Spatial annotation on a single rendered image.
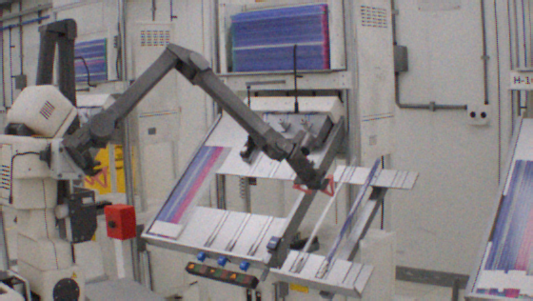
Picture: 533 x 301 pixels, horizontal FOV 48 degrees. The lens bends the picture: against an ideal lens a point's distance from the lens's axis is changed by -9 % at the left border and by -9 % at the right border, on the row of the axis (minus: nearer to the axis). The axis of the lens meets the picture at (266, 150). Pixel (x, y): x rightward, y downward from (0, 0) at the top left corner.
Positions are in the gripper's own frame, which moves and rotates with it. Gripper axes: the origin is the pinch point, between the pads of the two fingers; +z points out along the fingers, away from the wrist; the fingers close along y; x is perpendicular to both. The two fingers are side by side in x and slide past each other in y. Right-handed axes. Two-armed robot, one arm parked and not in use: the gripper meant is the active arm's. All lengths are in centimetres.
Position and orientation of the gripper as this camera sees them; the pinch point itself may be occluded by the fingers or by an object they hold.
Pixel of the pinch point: (321, 192)
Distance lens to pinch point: 219.8
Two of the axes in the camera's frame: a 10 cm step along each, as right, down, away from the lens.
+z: 5.1, 6.4, 5.8
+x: -4.7, 7.7, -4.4
